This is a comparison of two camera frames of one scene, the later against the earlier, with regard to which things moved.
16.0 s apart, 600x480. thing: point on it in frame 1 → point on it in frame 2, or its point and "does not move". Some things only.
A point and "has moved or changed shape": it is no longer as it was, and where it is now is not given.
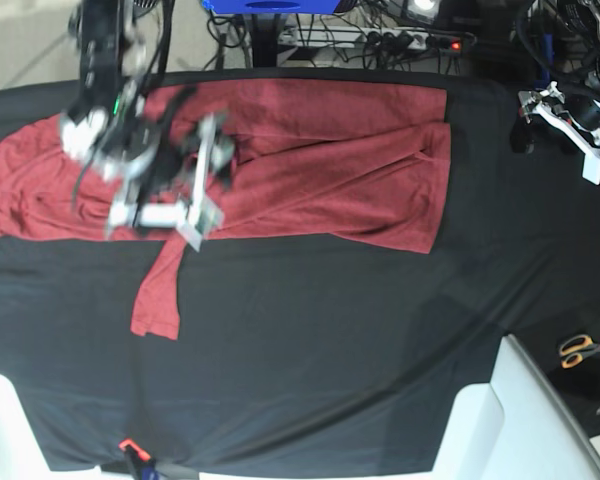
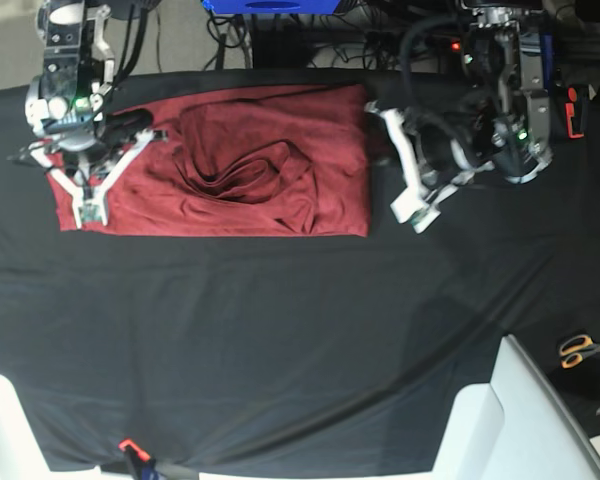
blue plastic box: [271, 6] does not move
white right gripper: [599, 163] → [433, 151]
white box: [516, 426] does not move
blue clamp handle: [547, 63] does not move
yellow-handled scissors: [574, 349] does not move
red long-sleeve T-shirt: [349, 162] has moved or changed shape
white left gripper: [196, 220] → [90, 175]
